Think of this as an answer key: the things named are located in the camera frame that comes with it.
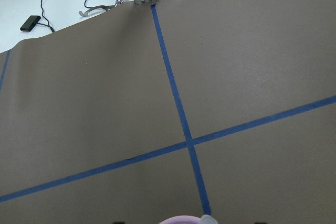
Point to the small black square device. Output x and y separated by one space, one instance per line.
30 23

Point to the purple highlighter pen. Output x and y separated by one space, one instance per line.
207 219

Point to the pink mesh pen holder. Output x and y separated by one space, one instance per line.
183 219

